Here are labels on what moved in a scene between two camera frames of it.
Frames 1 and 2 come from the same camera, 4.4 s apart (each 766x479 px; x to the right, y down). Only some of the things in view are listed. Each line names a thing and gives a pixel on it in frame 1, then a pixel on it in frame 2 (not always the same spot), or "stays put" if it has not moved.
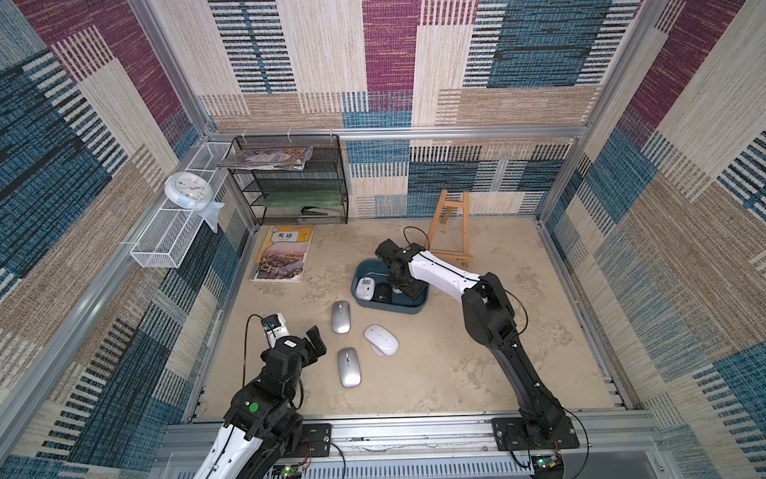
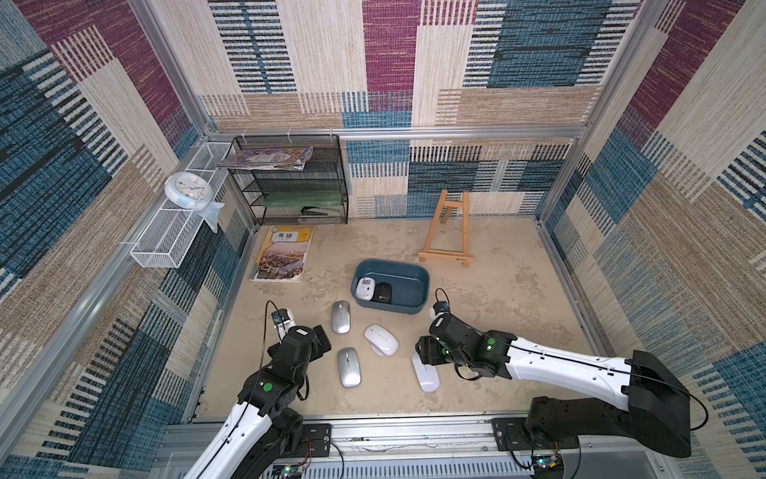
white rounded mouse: [382, 341] stays put
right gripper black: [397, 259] → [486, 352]
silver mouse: [341, 317] stays put
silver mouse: [349, 367] stays put
